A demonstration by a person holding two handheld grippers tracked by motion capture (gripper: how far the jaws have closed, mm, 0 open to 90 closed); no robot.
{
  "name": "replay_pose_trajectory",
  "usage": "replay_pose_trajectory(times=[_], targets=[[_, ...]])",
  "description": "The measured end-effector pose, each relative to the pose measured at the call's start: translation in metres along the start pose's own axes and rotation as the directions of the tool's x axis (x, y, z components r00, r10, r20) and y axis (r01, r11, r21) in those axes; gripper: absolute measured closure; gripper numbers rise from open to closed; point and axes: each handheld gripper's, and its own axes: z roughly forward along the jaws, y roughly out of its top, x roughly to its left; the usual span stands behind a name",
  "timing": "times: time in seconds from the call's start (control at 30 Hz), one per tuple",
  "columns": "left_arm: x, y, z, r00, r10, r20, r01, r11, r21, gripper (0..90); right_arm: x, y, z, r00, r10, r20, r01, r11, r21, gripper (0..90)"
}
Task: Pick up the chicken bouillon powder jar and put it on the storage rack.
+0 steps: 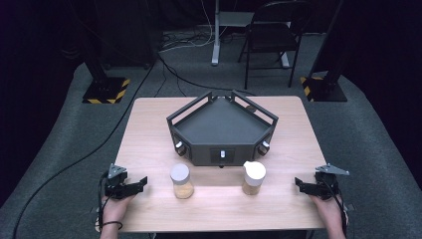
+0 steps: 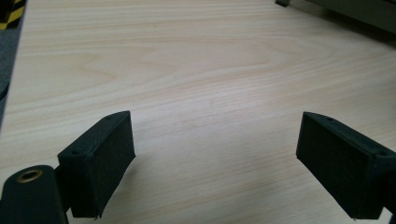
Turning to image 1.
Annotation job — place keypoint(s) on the glass jar with grey lid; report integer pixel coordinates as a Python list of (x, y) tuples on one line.
[(181, 179)]

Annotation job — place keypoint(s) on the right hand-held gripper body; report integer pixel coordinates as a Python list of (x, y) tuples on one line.
[(326, 184)]

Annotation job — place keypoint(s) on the black corner tray rack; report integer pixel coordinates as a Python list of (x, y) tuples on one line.
[(220, 129)]

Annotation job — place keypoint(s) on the black stand column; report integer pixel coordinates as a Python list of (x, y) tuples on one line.
[(330, 49), (94, 59)]

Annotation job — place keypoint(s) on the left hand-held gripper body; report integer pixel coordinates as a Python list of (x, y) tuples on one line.
[(114, 186)]

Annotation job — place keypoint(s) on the black stand base striped edge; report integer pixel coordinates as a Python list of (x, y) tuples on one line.
[(106, 90), (326, 89)]

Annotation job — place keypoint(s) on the black folding chair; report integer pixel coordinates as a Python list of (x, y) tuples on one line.
[(272, 36)]

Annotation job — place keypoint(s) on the person's left hand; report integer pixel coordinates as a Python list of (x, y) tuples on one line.
[(116, 209)]

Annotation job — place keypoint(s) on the glass jar with white spout lid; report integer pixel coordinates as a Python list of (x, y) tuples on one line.
[(253, 176)]

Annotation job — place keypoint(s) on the black wristband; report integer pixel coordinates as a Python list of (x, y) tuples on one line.
[(112, 223)]

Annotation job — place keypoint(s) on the person's right hand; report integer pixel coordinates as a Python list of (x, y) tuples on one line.
[(328, 209)]

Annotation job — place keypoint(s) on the white desk leg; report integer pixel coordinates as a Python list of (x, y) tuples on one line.
[(216, 33)]

